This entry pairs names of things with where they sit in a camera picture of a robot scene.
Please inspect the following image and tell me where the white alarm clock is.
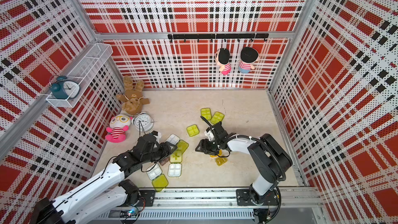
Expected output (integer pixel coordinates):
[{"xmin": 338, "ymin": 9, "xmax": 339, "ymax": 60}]
[{"xmin": 132, "ymin": 112, "xmax": 154, "ymax": 133}]

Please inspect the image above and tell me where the white wire shelf basket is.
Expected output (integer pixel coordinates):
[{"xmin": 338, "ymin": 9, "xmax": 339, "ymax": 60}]
[{"xmin": 46, "ymin": 43, "xmax": 113, "ymax": 108}]

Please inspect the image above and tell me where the brown teddy bear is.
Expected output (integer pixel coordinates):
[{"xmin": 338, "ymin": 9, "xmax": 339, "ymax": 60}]
[{"xmin": 116, "ymin": 76, "xmax": 150, "ymax": 116}]

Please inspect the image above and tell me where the small brown pillbox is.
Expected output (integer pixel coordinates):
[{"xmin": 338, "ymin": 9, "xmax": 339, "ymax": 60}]
[{"xmin": 159, "ymin": 157, "xmax": 170, "ymax": 166}]

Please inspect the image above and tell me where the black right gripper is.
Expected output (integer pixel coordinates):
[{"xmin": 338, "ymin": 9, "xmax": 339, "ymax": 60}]
[{"xmin": 195, "ymin": 138, "xmax": 221, "ymax": 156}]

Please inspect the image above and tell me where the small yellow transparent pillbox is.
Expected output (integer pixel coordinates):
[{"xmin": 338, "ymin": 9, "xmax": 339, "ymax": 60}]
[{"xmin": 215, "ymin": 157, "xmax": 228, "ymax": 167}]

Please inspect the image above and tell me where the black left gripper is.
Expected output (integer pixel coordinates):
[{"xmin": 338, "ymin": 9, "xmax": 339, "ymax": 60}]
[{"xmin": 142, "ymin": 141, "xmax": 178, "ymax": 164}]

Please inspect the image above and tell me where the metal base rail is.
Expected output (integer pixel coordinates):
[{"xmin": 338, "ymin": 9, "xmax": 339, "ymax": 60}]
[{"xmin": 66, "ymin": 187, "xmax": 324, "ymax": 222}]

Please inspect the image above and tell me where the pink dressed hanging doll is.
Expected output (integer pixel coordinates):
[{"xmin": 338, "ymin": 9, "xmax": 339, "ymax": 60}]
[{"xmin": 216, "ymin": 48, "xmax": 231, "ymax": 75}]

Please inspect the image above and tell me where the blue dressed hanging doll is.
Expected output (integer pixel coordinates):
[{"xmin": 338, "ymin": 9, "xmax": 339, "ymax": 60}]
[{"xmin": 238, "ymin": 47, "xmax": 259, "ymax": 74}]

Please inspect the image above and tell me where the black hook rail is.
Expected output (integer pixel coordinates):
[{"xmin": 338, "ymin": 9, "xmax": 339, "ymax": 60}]
[{"xmin": 167, "ymin": 33, "xmax": 269, "ymax": 41}]

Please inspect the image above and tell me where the teal alarm clock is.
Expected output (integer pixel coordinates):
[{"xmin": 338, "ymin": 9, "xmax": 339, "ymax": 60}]
[{"xmin": 50, "ymin": 76, "xmax": 80, "ymax": 100}]

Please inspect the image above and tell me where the green pillbox white tray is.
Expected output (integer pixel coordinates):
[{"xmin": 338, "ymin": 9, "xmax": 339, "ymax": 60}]
[{"xmin": 210, "ymin": 112, "xmax": 225, "ymax": 125}]

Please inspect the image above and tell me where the pink owl plush toy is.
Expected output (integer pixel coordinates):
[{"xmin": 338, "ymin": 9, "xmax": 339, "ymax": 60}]
[{"xmin": 105, "ymin": 114, "xmax": 133, "ymax": 143}]

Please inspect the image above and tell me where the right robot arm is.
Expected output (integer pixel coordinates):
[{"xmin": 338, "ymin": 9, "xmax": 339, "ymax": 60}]
[{"xmin": 195, "ymin": 122, "xmax": 293, "ymax": 205}]

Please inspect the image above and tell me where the green pillbox with cross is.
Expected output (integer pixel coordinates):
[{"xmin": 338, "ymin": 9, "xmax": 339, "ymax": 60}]
[{"xmin": 186, "ymin": 124, "xmax": 200, "ymax": 137}]

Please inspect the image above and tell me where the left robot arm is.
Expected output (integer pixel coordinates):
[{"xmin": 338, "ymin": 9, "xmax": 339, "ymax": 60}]
[{"xmin": 30, "ymin": 133, "xmax": 177, "ymax": 224}]

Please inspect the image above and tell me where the open green pillbox front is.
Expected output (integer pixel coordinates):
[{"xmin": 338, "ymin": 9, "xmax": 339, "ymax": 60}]
[{"xmin": 146, "ymin": 164, "xmax": 169, "ymax": 192}]

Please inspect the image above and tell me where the white square pillbox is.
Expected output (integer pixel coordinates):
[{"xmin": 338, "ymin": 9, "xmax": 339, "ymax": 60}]
[{"xmin": 168, "ymin": 163, "xmax": 182, "ymax": 177}]

